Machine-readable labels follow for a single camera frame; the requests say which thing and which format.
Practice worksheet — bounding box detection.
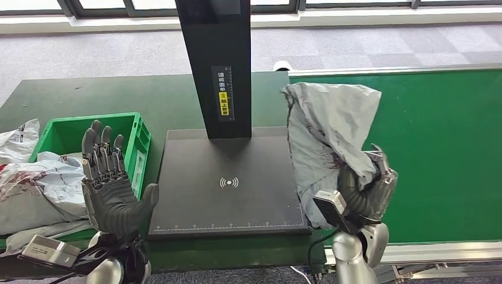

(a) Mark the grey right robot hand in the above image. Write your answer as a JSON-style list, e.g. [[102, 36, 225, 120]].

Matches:
[[336, 143, 399, 227]]

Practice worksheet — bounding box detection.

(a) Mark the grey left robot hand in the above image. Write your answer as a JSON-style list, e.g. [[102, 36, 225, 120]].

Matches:
[[80, 119, 160, 241]]

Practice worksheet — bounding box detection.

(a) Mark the grey parcel bag red print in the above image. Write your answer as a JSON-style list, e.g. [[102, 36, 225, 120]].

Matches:
[[0, 118, 41, 164], [0, 150, 97, 256], [281, 82, 383, 231], [0, 157, 89, 236]]

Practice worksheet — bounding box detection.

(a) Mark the black inbound scanner machine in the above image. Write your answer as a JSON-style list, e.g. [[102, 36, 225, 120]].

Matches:
[[146, 0, 312, 240]]

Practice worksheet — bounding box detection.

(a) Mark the green conveyor belt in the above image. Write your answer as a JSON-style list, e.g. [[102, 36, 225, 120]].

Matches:
[[289, 69, 502, 244]]

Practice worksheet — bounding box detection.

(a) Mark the green plastic crate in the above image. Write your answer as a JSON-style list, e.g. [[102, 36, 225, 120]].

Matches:
[[0, 112, 152, 251]]

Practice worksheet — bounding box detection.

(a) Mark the dark green table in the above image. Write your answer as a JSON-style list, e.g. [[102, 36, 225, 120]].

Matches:
[[0, 71, 327, 276]]

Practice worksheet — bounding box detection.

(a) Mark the white window sill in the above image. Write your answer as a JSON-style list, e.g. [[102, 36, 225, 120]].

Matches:
[[0, 4, 502, 34]]

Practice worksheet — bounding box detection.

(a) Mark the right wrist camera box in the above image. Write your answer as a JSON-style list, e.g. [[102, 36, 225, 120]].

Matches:
[[312, 189, 353, 235]]

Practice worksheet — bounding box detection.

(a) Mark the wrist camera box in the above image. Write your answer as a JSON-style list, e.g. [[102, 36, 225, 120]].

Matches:
[[17, 234, 82, 269], [312, 189, 353, 235]]

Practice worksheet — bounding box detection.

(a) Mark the aluminium conveyor frame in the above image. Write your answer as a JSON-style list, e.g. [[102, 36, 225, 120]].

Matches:
[[287, 63, 502, 284]]

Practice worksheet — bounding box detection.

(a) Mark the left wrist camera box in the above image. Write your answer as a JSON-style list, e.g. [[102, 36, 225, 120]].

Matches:
[[17, 234, 82, 269]]

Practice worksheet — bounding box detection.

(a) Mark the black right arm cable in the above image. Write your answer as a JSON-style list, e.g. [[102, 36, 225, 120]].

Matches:
[[307, 226, 340, 284]]

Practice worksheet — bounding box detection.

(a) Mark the thin white cable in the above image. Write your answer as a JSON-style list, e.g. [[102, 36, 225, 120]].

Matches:
[[289, 266, 313, 284]]

